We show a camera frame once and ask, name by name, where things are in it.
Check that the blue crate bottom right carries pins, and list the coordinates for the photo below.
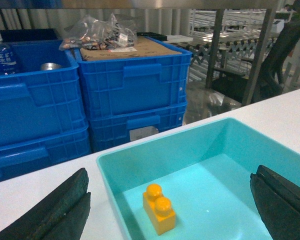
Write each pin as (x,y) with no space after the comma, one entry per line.
(109,132)

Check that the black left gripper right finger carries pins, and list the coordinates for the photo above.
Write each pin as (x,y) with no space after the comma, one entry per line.
(278,203)

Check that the blue crate top right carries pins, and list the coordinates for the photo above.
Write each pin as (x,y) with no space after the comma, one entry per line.
(144,79)

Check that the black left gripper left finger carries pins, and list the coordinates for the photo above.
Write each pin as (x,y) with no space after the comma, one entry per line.
(61,215)

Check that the brown cardboard sheet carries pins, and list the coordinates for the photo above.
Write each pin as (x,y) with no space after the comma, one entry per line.
(127,50)

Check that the clear plastic parts bag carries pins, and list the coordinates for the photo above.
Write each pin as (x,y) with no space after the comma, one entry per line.
(89,33)

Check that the blue crate top middle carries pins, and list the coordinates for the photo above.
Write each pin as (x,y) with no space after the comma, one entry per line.
(39,103)

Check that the teal plastic box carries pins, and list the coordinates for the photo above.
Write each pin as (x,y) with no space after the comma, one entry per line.
(205,172)

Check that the blue crate bottom middle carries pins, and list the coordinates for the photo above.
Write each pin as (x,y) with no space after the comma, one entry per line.
(29,156)

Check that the silver metal can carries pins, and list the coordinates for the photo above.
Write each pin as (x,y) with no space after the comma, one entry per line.
(49,66)

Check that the clear water bottle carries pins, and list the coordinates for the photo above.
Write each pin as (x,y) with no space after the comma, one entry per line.
(8,60)

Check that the yellow two-stud block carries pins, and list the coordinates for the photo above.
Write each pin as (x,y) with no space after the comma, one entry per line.
(159,209)

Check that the blue crate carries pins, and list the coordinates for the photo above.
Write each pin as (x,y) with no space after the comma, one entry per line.
(39,103)
(29,156)
(144,79)
(109,132)

